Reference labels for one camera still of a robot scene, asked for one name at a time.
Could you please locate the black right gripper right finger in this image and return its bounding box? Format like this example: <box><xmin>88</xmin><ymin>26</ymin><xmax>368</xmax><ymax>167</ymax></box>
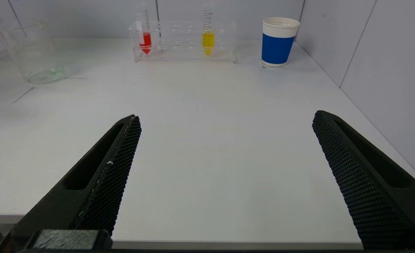
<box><xmin>312</xmin><ymin>110</ymin><xmax>415</xmax><ymax>250</ymax></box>

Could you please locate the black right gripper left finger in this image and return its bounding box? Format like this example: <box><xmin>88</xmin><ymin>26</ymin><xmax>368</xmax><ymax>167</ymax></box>
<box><xmin>0</xmin><ymin>115</ymin><xmax>142</xmax><ymax>253</ymax></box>

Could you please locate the clear glass beaker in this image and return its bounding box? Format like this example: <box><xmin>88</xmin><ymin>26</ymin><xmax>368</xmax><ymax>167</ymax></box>
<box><xmin>0</xmin><ymin>18</ymin><xmax>67</xmax><ymax>85</ymax></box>

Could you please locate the red pigment tube white label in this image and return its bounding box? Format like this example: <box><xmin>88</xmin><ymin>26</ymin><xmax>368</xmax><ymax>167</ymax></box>
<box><xmin>134</xmin><ymin>0</ymin><xmax>152</xmax><ymax>55</ymax></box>

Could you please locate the yellow pigment test tube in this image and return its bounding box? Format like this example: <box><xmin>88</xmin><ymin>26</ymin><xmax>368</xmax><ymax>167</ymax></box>
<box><xmin>202</xmin><ymin>0</ymin><xmax>216</xmax><ymax>57</ymax></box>

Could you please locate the blue sleeved white paper cup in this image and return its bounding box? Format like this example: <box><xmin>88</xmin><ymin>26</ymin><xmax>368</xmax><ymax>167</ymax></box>
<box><xmin>261</xmin><ymin>17</ymin><xmax>300</xmax><ymax>68</ymax></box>

